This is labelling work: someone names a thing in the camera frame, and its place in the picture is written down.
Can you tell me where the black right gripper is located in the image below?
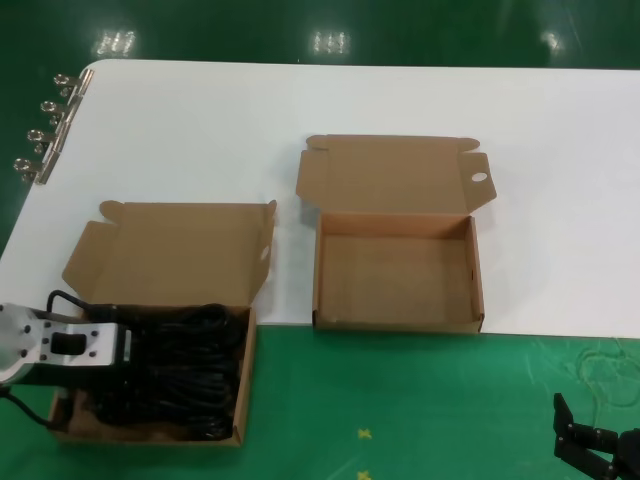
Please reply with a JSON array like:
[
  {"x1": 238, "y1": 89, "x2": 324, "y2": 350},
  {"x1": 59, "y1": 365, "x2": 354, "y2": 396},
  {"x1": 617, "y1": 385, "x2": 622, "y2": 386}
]
[{"x1": 552, "y1": 392, "x2": 640, "y2": 480}]

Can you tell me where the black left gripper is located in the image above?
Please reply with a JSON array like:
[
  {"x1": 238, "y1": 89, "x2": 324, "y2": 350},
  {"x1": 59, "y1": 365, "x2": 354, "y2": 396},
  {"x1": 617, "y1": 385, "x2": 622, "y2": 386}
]
[{"x1": 19, "y1": 303, "x2": 136, "y2": 417}]

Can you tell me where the open brown cardboard box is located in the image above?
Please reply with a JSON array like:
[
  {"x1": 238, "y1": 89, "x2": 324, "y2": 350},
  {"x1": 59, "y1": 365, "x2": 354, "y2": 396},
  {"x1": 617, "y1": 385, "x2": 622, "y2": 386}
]
[
  {"x1": 294, "y1": 133, "x2": 497, "y2": 335},
  {"x1": 48, "y1": 199, "x2": 279, "y2": 446}
]

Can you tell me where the green table cloth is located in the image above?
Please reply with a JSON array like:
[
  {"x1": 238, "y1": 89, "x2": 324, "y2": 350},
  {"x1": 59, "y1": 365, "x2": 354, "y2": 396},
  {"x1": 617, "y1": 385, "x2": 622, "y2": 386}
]
[{"x1": 0, "y1": 319, "x2": 640, "y2": 480}]

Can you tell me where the silver metal binder clip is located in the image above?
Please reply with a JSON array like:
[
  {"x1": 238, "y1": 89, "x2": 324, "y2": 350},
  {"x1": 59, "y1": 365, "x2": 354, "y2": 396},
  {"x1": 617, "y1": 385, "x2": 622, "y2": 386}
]
[
  {"x1": 25, "y1": 127, "x2": 70, "y2": 155},
  {"x1": 13, "y1": 152, "x2": 59, "y2": 186},
  {"x1": 39, "y1": 97, "x2": 84, "y2": 126},
  {"x1": 53, "y1": 69, "x2": 96, "y2": 99}
]

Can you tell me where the black arm hose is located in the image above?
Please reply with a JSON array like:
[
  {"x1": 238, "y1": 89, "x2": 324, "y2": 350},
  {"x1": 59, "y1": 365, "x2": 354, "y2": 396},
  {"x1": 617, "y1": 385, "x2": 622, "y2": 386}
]
[{"x1": 0, "y1": 384, "x2": 54, "y2": 430}]

